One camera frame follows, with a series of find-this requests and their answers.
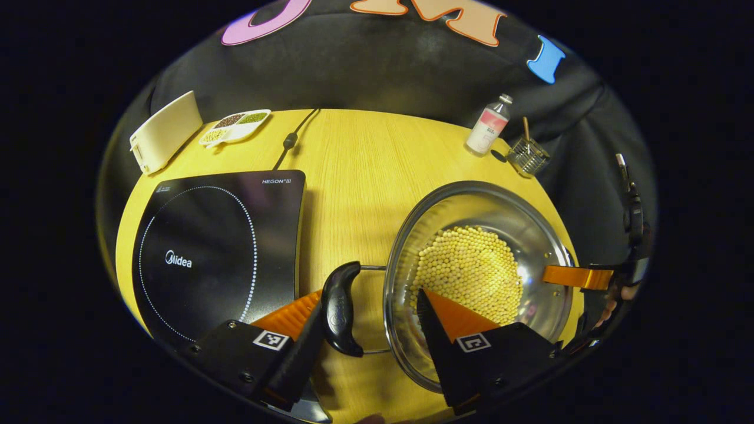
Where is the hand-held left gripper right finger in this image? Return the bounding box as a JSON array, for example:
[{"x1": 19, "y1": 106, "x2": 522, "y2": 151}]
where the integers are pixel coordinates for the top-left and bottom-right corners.
[{"x1": 415, "y1": 287, "x2": 563, "y2": 416}]

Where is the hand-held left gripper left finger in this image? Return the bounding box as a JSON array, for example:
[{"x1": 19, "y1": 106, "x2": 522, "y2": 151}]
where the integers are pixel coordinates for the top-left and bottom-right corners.
[{"x1": 180, "y1": 289, "x2": 330, "y2": 413}]

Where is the steel pot with black handles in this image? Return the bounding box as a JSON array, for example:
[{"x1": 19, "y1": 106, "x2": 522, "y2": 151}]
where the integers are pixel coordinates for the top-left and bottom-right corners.
[{"x1": 321, "y1": 180, "x2": 575, "y2": 394}]

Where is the black induction cooktop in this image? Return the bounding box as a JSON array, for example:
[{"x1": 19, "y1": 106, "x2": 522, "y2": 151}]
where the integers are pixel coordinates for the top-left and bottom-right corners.
[{"x1": 132, "y1": 170, "x2": 307, "y2": 349}]

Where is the pile of soybeans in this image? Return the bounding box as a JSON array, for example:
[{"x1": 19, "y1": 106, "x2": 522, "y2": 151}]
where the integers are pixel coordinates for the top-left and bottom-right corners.
[{"x1": 411, "y1": 226, "x2": 524, "y2": 327}]

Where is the ribbed glass cup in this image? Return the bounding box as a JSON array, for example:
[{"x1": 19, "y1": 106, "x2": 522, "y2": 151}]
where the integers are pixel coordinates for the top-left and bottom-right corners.
[{"x1": 507, "y1": 137, "x2": 551, "y2": 178}]

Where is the clear bottle with pink label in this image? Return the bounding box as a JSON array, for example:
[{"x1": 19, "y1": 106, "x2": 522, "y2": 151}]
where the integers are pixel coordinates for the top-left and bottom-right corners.
[{"x1": 465, "y1": 93, "x2": 513, "y2": 157}]

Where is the white divided dish of beans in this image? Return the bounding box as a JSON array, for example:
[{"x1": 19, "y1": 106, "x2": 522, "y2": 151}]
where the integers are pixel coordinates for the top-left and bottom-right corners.
[{"x1": 199, "y1": 109, "x2": 272, "y2": 148}]

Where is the white plastic appliance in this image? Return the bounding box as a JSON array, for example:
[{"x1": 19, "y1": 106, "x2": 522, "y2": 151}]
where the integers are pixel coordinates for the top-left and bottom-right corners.
[{"x1": 130, "y1": 90, "x2": 204, "y2": 175}]

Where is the black power cable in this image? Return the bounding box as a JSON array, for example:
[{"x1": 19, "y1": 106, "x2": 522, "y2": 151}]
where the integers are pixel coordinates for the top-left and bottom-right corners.
[{"x1": 272, "y1": 109, "x2": 320, "y2": 171}]

